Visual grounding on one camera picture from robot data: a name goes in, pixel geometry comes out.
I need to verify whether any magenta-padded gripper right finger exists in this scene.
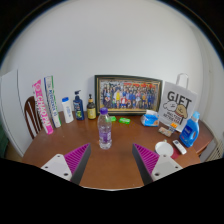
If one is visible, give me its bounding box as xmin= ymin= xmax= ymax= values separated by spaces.
xmin=131 ymin=143 xmax=184 ymax=186

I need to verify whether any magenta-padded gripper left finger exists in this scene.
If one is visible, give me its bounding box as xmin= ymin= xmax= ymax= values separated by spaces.
xmin=40 ymin=143 xmax=92 ymax=186

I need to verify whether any clear purple-capped water bottle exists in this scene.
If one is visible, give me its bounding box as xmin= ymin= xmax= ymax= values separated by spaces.
xmin=97 ymin=107 xmax=113 ymax=150

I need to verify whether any round red coaster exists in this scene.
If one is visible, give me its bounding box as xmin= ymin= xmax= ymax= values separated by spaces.
xmin=169 ymin=145 xmax=183 ymax=161

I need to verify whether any white mug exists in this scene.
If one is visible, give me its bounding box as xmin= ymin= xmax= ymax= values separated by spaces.
xmin=154 ymin=139 xmax=175 ymax=158

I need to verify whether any white remote control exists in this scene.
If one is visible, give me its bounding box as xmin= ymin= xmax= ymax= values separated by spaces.
xmin=172 ymin=139 xmax=188 ymax=155

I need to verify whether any small beige snack packet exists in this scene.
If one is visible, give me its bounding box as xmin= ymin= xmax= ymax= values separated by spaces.
xmin=157 ymin=126 xmax=173 ymax=138

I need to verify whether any small orange-topped box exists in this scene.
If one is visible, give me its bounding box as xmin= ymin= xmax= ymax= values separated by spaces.
xmin=168 ymin=122 xmax=179 ymax=134

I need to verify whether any blue detergent bottle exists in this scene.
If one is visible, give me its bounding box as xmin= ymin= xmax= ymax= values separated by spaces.
xmin=179 ymin=111 xmax=201 ymax=148

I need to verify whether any blue tissue pack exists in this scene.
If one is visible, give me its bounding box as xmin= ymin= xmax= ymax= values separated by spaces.
xmin=140 ymin=109 xmax=161 ymax=128

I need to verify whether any wooden side cabinet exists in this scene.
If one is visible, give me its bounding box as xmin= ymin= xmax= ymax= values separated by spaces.
xmin=193 ymin=119 xmax=215 ymax=156

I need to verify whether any white radiator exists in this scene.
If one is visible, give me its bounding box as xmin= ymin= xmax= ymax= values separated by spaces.
xmin=206 ymin=133 xmax=224 ymax=162

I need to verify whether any white blue-capped lotion bottle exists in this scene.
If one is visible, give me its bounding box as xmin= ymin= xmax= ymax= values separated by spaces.
xmin=61 ymin=96 xmax=75 ymax=124

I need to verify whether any dark blue pump bottle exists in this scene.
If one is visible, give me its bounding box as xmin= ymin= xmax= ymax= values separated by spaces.
xmin=72 ymin=89 xmax=86 ymax=121

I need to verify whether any long pink box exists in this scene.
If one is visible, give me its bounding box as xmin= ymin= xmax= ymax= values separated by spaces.
xmin=31 ymin=78 xmax=54 ymax=135

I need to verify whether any dark amber pump bottle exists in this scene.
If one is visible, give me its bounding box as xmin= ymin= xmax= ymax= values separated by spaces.
xmin=86 ymin=93 xmax=98 ymax=121

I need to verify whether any white paper gift bag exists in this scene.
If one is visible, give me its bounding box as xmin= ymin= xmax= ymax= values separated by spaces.
xmin=157 ymin=72 xmax=198 ymax=133

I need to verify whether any long green white box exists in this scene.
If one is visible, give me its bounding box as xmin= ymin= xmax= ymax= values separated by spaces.
xmin=43 ymin=75 xmax=63 ymax=129

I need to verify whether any framed group photo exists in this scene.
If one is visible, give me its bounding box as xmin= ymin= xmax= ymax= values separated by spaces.
xmin=94 ymin=74 xmax=164 ymax=116

